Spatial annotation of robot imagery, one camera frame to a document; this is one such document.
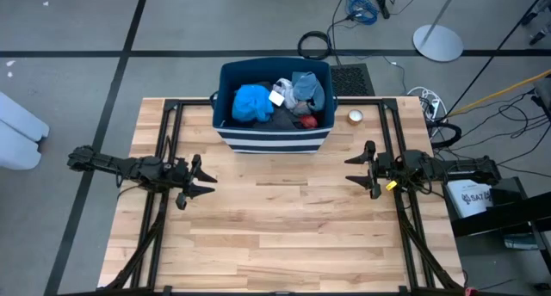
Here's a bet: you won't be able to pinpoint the white sock purple toe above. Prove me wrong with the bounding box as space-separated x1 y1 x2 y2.
275 77 299 111

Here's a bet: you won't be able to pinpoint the black cart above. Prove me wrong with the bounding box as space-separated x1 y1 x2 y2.
447 177 551 250

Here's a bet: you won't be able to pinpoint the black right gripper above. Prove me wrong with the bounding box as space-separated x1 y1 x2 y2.
344 140 396 200

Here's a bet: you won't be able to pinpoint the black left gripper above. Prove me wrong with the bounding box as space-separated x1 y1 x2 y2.
170 153 219 212

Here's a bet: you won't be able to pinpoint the navy white striped fabric basket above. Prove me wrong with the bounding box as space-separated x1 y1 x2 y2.
209 57 339 155

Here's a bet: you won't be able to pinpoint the blue grey book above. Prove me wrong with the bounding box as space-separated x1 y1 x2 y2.
503 233 540 251

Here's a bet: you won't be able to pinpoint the teal blue garment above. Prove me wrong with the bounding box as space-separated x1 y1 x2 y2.
231 83 275 124

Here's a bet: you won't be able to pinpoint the blue coiled cable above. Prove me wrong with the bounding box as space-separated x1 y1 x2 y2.
344 0 381 27

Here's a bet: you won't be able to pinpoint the black floor grille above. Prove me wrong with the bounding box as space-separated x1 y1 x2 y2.
329 63 376 98

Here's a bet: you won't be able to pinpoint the black coiled cable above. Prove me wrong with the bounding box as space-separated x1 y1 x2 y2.
296 30 333 62

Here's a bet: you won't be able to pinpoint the grey sock teal toe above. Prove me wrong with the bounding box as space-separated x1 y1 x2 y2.
291 100 313 118

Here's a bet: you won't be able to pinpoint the dark grey trousers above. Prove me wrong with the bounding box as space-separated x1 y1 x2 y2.
251 81 307 131

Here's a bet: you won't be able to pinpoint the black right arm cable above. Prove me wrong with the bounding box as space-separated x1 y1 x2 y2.
398 175 434 197

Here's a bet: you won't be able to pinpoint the white printed box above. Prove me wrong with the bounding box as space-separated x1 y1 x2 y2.
445 178 494 219

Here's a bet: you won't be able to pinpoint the yellow hose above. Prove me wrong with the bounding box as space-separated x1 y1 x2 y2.
447 69 551 117

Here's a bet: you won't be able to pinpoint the white rounded block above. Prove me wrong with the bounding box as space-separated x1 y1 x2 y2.
0 120 43 172
0 91 51 143

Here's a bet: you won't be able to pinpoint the white power strip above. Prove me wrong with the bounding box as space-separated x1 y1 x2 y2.
406 85 445 119

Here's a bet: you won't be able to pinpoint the black wheeled chair base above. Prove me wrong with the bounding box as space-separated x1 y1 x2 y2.
519 0 551 46

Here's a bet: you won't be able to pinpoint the round white stand base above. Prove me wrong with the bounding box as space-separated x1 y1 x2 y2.
412 0 465 64

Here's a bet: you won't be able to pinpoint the thin black pole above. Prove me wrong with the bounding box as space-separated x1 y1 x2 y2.
443 0 551 116

